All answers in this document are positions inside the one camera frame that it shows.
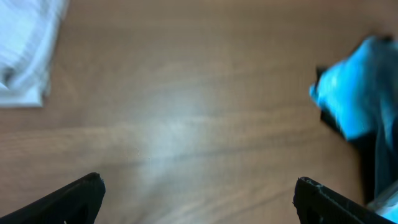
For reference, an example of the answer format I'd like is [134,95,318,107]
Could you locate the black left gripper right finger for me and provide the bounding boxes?
[293,177,393,224]

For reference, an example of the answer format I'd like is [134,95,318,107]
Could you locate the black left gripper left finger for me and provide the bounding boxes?
[1,172,106,224]

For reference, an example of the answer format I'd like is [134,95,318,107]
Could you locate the black garment under t-shirt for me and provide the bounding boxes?
[315,35,398,206]

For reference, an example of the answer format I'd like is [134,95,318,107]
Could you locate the folded beige shorts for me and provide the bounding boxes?
[1,0,69,108]

